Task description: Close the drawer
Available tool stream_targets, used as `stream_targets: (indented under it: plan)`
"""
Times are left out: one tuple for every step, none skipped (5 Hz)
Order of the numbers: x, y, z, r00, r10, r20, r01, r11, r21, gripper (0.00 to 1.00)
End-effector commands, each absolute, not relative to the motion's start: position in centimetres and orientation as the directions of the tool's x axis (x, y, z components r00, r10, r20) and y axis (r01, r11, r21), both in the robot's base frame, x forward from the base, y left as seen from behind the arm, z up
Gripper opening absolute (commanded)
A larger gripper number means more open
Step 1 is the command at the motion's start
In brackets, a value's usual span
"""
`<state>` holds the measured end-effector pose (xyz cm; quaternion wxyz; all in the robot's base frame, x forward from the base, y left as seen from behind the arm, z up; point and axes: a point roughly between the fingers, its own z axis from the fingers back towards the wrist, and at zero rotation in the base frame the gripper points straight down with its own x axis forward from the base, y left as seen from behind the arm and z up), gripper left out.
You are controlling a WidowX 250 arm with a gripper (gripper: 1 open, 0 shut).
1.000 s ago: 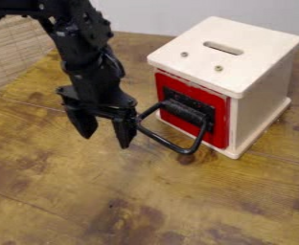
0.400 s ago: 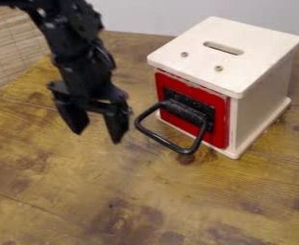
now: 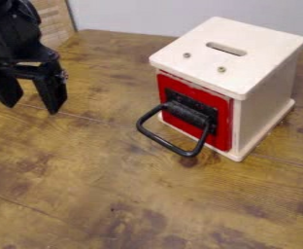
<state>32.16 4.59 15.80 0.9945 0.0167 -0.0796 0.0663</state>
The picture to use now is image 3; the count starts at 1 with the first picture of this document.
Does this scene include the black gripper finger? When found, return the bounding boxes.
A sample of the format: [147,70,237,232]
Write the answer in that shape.
[0,70,23,108]
[32,74,67,115]

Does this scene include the black metal drawer handle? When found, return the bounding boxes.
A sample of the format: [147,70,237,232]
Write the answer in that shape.
[135,89,217,158]

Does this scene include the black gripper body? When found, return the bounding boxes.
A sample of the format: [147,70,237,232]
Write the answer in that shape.
[0,0,67,82]

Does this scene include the red drawer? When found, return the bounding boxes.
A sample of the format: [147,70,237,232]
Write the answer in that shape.
[156,71,232,152]

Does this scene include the white wooden box cabinet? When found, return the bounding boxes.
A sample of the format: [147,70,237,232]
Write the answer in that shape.
[148,17,303,161]

